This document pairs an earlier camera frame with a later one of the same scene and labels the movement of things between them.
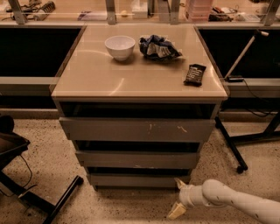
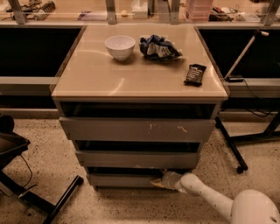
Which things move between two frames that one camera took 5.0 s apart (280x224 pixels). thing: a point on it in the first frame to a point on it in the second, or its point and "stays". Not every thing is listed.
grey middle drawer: (137, 159) stays
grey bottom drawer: (136, 180) stays
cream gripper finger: (178, 211) to (158, 182)
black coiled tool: (48, 7) stays
